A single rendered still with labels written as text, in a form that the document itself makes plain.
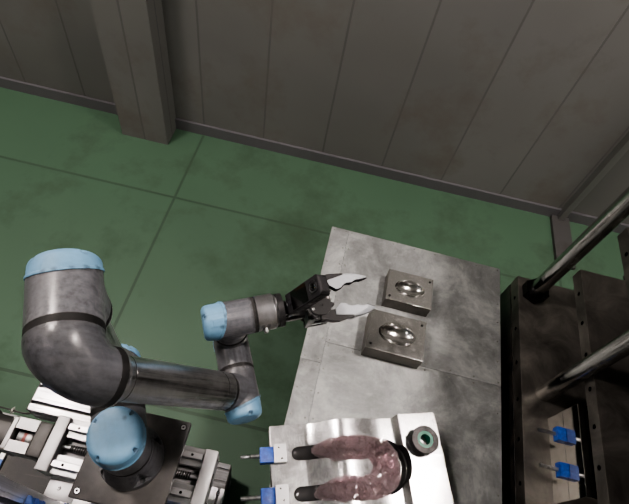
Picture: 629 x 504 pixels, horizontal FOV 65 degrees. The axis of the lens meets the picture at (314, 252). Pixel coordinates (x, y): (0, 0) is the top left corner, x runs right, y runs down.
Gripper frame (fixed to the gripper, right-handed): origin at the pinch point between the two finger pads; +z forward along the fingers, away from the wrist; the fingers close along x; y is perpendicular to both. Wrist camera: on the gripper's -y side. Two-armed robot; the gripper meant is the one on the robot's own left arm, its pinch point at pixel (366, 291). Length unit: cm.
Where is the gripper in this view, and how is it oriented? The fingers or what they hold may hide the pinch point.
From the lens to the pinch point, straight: 108.3
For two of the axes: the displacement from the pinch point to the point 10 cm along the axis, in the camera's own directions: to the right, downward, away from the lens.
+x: 2.4, 8.9, -3.9
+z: 9.6, -1.4, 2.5
